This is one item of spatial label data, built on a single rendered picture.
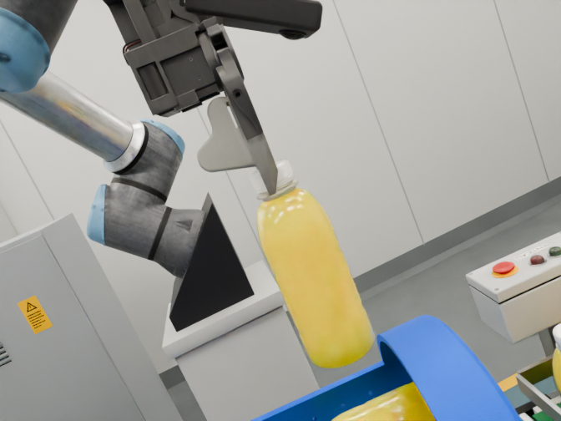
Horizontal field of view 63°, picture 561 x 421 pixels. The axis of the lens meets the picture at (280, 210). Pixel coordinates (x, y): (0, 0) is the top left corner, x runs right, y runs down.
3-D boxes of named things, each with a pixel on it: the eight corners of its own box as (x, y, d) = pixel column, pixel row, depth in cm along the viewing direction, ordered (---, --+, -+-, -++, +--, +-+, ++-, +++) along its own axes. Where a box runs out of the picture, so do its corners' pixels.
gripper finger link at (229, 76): (245, 146, 41) (205, 55, 40) (264, 139, 41) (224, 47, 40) (243, 139, 36) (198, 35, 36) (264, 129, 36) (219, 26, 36)
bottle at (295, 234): (376, 323, 49) (311, 160, 45) (381, 362, 42) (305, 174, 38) (313, 342, 50) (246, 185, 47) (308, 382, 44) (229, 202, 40)
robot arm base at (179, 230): (182, 264, 136) (149, 253, 133) (205, 205, 133) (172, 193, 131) (179, 289, 117) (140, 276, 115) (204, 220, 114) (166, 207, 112)
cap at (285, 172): (295, 170, 44) (289, 153, 44) (291, 179, 40) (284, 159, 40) (259, 185, 45) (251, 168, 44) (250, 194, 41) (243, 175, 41)
